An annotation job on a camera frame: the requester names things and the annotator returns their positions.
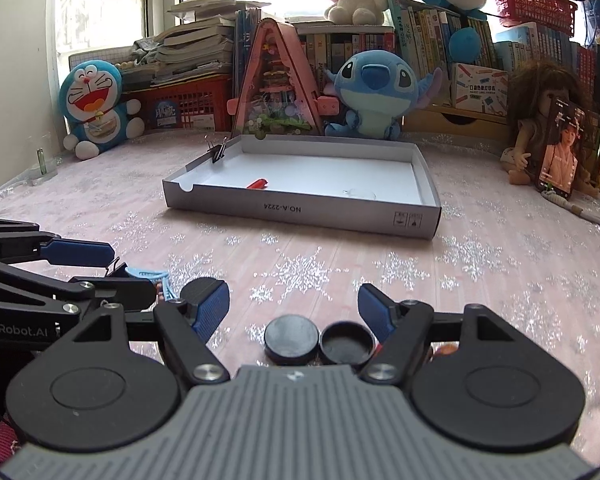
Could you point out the wooden drawer box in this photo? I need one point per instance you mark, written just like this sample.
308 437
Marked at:
455 122

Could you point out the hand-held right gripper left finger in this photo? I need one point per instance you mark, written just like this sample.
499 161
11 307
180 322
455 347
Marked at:
211 310

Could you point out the blue robot cat plush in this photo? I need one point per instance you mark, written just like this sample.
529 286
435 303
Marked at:
95 105

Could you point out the stack of paper books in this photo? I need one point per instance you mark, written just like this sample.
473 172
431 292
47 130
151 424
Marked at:
195 45

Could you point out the red plastic crate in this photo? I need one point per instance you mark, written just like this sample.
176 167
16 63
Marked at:
180 105

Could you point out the white cardboard box tray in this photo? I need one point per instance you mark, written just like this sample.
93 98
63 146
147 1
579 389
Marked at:
305 175

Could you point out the white printed carton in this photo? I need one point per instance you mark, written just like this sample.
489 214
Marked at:
480 89

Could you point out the small black binder clip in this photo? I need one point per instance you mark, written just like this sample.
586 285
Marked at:
115 266

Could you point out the black round lid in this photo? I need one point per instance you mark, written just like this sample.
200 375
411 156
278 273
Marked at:
291 337
346 344

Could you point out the green stick in clear stand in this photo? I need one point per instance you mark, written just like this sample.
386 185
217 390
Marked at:
41 160

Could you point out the small orange object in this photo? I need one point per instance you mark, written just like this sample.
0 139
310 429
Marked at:
445 350

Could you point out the blue alien plush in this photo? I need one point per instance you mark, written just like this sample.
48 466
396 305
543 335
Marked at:
375 92

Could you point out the light blue hair clip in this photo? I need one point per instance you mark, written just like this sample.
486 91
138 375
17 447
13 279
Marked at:
147 276

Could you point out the pink snowflake tablecloth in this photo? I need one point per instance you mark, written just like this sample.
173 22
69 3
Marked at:
330 270

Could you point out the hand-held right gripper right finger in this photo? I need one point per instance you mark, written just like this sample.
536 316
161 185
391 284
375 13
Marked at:
374 312

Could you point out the red mesh basket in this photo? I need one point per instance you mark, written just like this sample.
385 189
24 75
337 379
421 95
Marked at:
532 5

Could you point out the small clear plastic piece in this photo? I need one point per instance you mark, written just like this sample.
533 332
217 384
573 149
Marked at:
360 193

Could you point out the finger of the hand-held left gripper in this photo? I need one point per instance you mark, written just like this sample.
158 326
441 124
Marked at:
77 253
120 292

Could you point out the pink triangular toy house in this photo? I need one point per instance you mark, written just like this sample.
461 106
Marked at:
275 85

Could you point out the small red plastic piece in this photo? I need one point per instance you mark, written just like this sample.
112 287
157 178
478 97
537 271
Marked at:
257 184

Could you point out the brown-haired doll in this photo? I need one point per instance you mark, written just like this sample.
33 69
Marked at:
535 90

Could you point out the black smartphone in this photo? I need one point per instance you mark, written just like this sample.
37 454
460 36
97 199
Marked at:
562 152

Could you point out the row of upright books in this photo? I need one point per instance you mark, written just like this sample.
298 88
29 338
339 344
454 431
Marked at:
425 35

